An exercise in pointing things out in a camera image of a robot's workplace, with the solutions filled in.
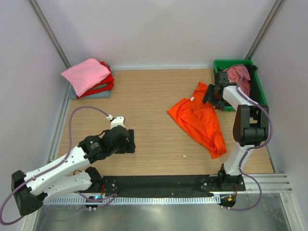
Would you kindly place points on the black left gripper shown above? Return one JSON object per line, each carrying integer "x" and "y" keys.
{"x": 128, "y": 147}

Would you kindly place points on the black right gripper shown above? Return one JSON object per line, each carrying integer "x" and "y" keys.
{"x": 208, "y": 94}

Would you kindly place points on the orange t shirt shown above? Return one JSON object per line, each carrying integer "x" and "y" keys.
{"x": 200, "y": 121}

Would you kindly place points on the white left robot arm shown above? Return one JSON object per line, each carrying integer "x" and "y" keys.
{"x": 71, "y": 172}

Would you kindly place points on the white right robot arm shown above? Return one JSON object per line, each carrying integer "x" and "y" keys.
{"x": 250, "y": 128}

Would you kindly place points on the dusty pink crumpled shirt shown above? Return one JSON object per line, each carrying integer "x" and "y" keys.
{"x": 239, "y": 74}

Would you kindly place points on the green plastic bin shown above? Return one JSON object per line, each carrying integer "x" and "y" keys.
{"x": 256, "y": 84}

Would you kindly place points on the black shirt in bin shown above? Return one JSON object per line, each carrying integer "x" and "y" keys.
{"x": 251, "y": 70}

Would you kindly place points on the grey folded shirt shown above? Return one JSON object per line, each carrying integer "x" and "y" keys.
{"x": 106, "y": 94}

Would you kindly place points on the red folded shirt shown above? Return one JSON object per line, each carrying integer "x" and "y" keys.
{"x": 105, "y": 85}

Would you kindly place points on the pink folded shirt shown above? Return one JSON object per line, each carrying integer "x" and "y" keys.
{"x": 86, "y": 75}

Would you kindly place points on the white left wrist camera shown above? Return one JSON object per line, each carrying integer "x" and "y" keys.
{"x": 116, "y": 121}

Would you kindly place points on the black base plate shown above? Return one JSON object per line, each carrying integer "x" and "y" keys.
{"x": 170, "y": 186}

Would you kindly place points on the white slotted cable duct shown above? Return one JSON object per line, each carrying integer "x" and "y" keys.
{"x": 78, "y": 200}

